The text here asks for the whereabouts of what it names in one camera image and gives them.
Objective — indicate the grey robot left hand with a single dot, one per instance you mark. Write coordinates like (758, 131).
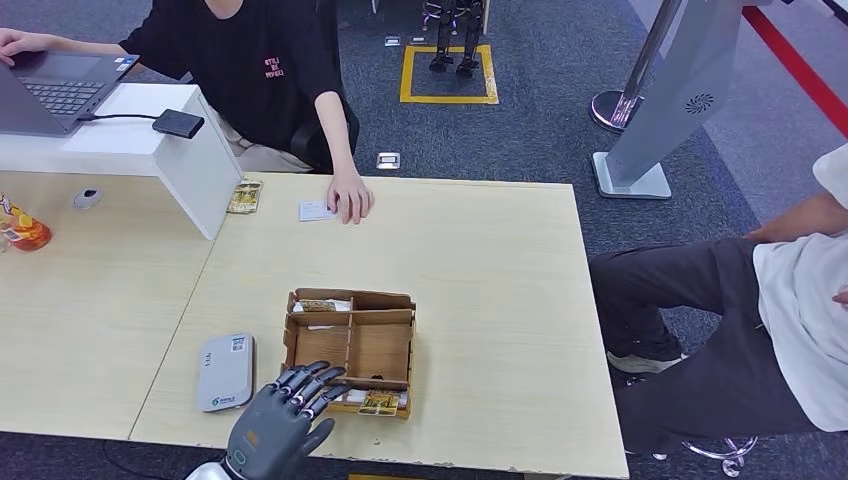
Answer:
(272, 430)

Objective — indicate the person's left hand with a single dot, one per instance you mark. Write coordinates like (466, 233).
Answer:
(842, 297)
(351, 195)

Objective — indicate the person's right hand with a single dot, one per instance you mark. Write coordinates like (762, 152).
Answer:
(23, 45)

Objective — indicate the white ID card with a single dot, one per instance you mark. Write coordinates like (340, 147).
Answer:
(314, 210)

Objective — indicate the wooden compartment box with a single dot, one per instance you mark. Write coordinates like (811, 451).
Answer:
(381, 348)

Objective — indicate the person's right forearm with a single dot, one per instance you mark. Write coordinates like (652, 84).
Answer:
(86, 46)
(802, 218)

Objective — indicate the person's left forearm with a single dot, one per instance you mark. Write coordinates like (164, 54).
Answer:
(334, 132)

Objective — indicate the grey card reader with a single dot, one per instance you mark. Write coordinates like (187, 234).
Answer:
(225, 371)

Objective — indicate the white paper card sleeve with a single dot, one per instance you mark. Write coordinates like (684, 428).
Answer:
(343, 306)
(351, 397)

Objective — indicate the stack of yellow key cards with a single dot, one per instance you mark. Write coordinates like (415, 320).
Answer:
(245, 197)

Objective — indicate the yellow patterned key card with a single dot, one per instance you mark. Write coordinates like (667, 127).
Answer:
(379, 404)
(316, 306)

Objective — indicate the person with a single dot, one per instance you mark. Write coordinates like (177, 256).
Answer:
(252, 40)
(729, 331)

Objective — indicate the grey laptop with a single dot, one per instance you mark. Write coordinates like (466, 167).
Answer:
(60, 93)

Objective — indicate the black office chair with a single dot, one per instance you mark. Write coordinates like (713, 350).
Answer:
(308, 149)

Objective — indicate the small white paper slip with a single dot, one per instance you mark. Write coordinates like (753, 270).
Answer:
(319, 328)

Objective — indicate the yellow floor tape square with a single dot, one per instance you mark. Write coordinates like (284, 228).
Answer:
(407, 73)

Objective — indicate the grey round desk grommet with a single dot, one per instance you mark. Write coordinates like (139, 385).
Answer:
(87, 198)

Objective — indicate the black adapter box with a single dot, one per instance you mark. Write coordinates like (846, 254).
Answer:
(178, 124)

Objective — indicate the white desk riser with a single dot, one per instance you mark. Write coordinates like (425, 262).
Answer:
(179, 166)

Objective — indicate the orange drink bottle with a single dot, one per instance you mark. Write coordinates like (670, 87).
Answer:
(26, 235)

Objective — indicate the chrome chair base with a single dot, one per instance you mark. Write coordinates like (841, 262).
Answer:
(729, 454)

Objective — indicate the black humanoid robot legs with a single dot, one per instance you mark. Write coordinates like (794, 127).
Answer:
(472, 33)

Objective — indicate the white shoe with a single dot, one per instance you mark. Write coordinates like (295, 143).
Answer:
(642, 363)

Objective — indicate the grey kiosk stand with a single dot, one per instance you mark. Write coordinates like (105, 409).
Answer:
(682, 86)

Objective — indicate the chrome stanchion post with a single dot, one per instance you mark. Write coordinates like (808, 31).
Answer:
(646, 53)

